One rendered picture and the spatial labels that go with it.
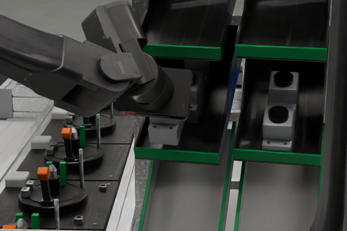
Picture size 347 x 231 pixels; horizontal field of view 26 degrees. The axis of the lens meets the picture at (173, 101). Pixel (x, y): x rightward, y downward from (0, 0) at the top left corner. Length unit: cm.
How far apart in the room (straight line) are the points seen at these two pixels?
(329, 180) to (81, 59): 33
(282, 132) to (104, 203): 54
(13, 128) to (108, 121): 48
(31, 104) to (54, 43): 163
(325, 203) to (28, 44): 37
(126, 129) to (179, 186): 75
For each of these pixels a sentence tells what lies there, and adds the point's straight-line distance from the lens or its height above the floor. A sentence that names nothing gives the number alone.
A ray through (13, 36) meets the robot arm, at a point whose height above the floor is 143.
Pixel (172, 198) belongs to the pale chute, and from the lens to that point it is 126.
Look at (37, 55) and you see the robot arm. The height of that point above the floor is 141.
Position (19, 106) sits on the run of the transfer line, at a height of 90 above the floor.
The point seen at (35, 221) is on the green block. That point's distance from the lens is 134.
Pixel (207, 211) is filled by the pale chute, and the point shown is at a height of 108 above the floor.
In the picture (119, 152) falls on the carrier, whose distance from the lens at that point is 182.
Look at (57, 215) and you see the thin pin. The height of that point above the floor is 105.
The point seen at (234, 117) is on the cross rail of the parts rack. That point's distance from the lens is 124.
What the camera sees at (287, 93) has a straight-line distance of 118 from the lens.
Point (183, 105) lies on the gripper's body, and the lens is 102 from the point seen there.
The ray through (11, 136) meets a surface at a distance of 232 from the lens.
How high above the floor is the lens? 159
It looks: 16 degrees down
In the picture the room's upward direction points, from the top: straight up
